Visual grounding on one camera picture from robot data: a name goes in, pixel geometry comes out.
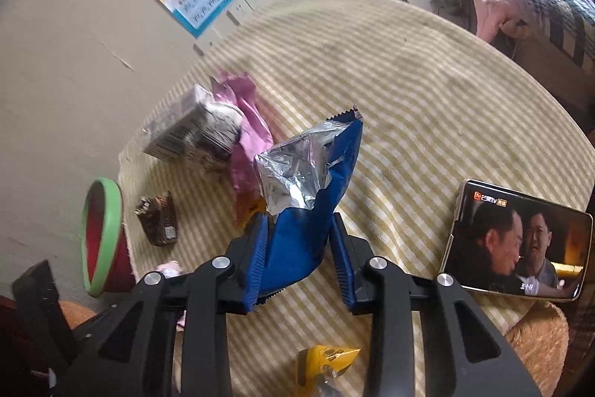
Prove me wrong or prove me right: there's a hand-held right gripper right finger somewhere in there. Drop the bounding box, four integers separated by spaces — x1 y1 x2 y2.
331 213 542 397

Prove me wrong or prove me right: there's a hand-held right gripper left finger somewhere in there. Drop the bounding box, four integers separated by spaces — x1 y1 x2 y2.
51 213 270 397

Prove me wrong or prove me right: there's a blue foil snack bag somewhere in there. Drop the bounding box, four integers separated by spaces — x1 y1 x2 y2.
253 104 364 307

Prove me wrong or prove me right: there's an orange snack packet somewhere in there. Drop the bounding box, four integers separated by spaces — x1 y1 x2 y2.
235 191 267 233

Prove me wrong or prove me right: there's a red bin with green rim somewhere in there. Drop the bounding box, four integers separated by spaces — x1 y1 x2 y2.
80 177 138 298

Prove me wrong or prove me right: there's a yellow wrapper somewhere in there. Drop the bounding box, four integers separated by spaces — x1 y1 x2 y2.
297 345 362 397

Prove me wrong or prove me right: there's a white milk carton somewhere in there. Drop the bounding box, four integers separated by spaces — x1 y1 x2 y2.
142 83 219 167

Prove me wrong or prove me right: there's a dark wooden furniture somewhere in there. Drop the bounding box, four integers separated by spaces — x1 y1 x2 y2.
0 295 29 397

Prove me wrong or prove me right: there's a pale pink long wrapper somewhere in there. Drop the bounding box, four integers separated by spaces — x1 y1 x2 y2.
155 261 187 278

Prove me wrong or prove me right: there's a small dark snack packet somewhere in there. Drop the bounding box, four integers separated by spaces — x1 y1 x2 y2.
135 191 178 246

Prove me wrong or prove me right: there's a crumpled printed white wrapper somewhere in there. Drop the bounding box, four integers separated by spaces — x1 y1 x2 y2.
190 104 245 175

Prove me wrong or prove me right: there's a pink plastic wrapper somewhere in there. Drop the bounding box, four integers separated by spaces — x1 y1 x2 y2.
209 70 275 198

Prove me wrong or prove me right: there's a smartphone with lit screen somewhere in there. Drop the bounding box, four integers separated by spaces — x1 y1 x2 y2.
438 178 595 302

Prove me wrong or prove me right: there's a yellow striped tablecloth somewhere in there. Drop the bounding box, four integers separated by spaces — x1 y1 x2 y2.
116 0 595 397

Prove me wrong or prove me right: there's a tan plush fabric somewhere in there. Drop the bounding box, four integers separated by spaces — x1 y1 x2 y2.
58 299 570 397

